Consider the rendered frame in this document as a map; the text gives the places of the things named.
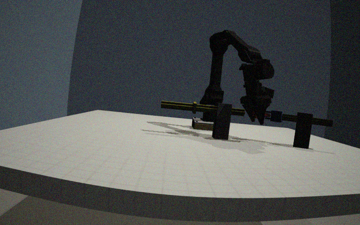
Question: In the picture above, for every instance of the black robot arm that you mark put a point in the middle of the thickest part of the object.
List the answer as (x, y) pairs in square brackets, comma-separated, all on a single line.
[(259, 69)]

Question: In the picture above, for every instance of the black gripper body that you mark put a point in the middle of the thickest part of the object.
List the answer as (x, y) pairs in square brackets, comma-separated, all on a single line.
[(253, 94)]

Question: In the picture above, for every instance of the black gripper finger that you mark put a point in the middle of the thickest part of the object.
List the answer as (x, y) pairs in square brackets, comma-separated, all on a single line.
[(260, 112), (249, 109)]

